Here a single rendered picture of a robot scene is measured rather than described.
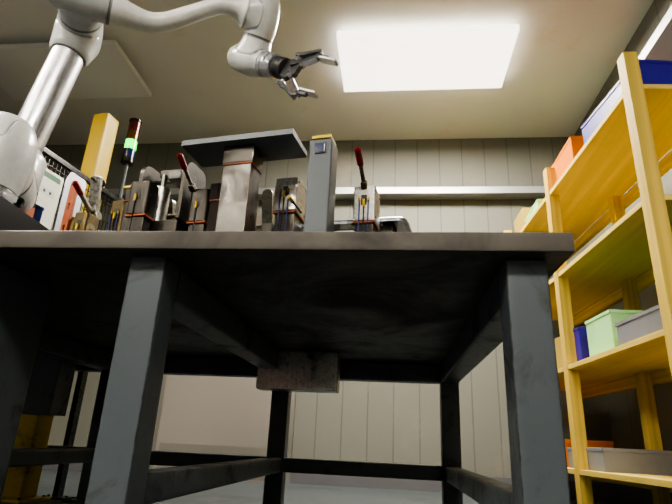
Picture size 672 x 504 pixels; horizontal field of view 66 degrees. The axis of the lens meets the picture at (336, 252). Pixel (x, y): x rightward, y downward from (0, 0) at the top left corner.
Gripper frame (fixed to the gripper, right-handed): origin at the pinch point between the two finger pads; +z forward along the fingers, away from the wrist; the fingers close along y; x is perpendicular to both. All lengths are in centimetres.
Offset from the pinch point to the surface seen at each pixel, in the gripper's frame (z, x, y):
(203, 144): -17.0, -11.2, -40.5
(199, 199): -21, 4, -53
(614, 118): 75, 97, 81
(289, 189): 5.0, 8.8, -37.4
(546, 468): 103, -20, -79
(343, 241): 55, -34, -59
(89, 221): -63, 7, -76
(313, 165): 18.2, -5.2, -32.9
